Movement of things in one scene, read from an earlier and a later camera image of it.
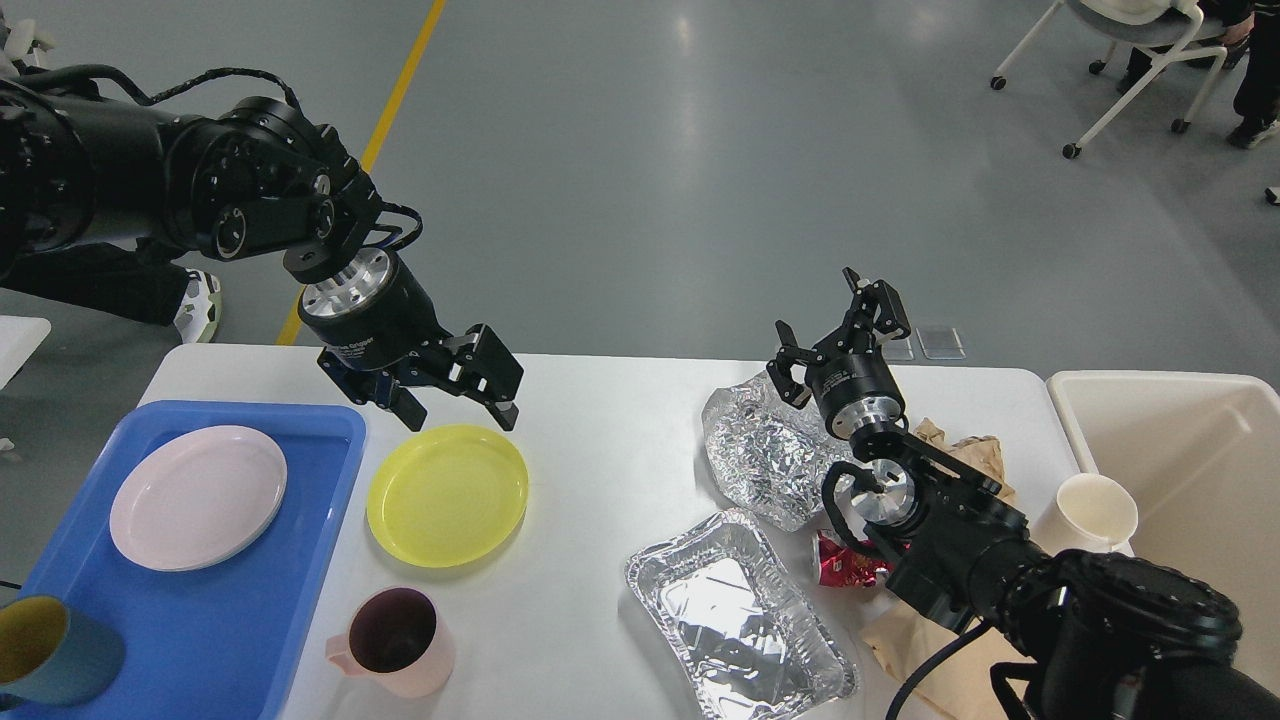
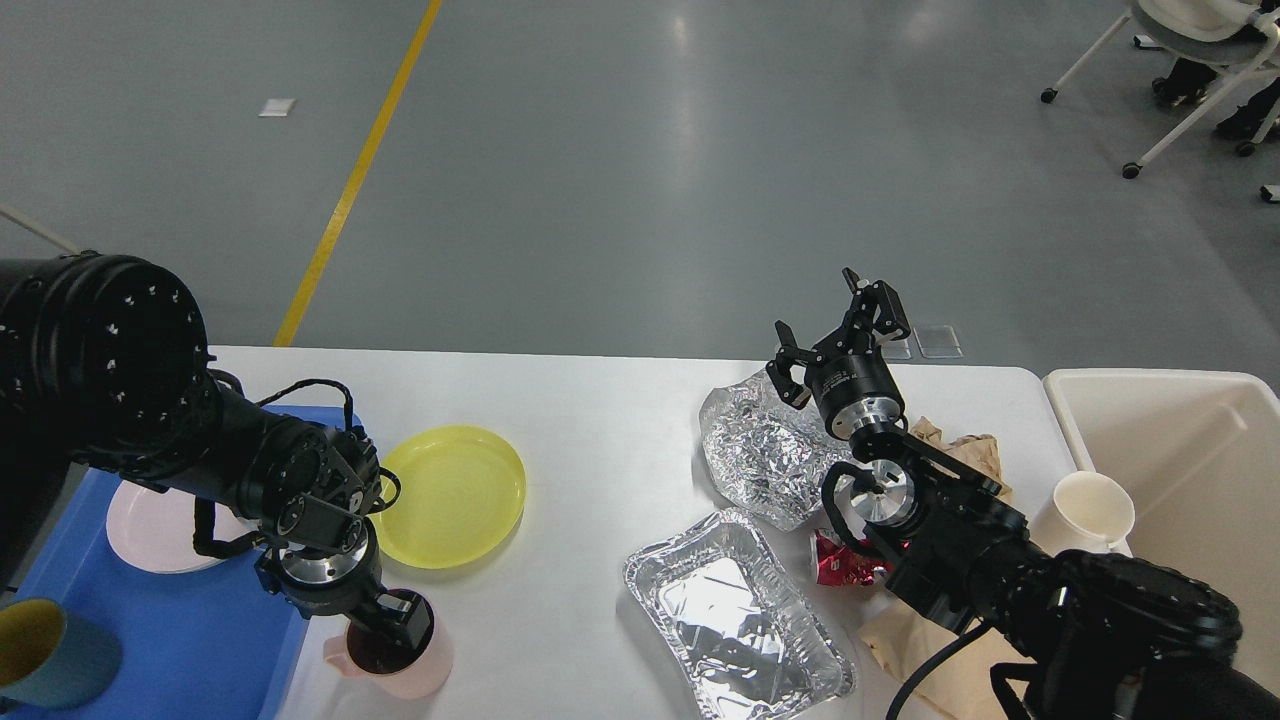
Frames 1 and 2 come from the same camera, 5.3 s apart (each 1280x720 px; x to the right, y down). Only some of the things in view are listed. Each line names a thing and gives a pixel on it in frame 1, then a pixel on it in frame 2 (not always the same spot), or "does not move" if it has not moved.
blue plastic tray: [209, 643] does not move
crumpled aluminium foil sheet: [771, 454] does not move
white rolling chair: [1157, 23] to [1239, 37]
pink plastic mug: [399, 639] does not move
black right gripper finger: [791, 354] does not move
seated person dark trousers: [1253, 25] to [1187, 83]
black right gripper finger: [881, 315] does not move
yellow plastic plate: [448, 495] does not move
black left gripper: [377, 318] to [342, 582]
